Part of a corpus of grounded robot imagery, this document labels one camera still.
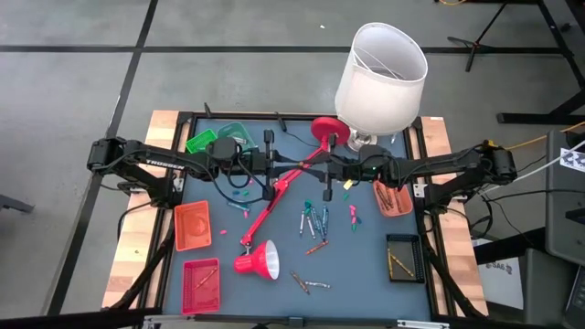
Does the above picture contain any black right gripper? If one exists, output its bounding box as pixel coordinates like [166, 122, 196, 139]
[304, 133, 361, 202]

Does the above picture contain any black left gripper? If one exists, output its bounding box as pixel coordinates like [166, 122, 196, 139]
[246, 129, 298, 201]

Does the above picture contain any orange crayon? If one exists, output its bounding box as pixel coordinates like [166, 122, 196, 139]
[304, 240, 330, 256]

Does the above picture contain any red-orange crayon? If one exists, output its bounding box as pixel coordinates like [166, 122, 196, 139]
[194, 267, 218, 290]

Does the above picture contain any red desk lamp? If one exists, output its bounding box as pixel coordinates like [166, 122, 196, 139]
[232, 116, 352, 281]

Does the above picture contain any teal plastic bin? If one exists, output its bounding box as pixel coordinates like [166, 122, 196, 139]
[217, 121, 257, 152]

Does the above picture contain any green mesh basket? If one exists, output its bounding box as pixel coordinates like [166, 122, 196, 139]
[185, 128, 219, 154]

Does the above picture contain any orange plastic bin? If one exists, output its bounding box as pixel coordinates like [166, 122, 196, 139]
[372, 178, 414, 218]

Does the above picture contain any white-shade table lamp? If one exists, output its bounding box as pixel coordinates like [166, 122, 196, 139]
[334, 21, 429, 154]

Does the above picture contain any orange mesh basket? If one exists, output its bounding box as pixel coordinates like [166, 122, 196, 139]
[174, 200, 213, 252]

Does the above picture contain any black mesh basket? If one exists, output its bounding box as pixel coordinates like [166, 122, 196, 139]
[385, 233, 426, 284]

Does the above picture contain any red mesh basket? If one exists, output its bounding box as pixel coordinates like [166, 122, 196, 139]
[181, 258, 221, 316]

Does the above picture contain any wooden side board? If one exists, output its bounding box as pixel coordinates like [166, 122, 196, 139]
[101, 109, 188, 312]
[413, 115, 489, 317]

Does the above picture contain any black tripod stand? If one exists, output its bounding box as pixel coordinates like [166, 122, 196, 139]
[446, 0, 570, 73]

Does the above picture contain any white cardboard box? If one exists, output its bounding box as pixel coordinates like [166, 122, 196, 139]
[474, 255, 526, 312]

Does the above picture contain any grey cabinet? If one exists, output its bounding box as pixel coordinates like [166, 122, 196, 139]
[546, 130, 585, 266]

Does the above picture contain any black-white marker tag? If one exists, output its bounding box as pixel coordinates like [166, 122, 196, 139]
[559, 146, 585, 174]

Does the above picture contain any dark grey tower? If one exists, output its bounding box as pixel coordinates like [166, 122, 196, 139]
[520, 246, 578, 328]

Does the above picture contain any black rig beam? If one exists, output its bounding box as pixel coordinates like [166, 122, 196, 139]
[0, 308, 164, 329]

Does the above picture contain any grey furniture foot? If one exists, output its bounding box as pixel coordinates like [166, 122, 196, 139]
[0, 194, 36, 215]

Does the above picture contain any yellow extension cord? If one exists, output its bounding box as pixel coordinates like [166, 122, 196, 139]
[502, 119, 585, 154]

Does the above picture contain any black desk frame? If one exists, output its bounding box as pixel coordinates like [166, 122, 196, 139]
[496, 0, 585, 125]

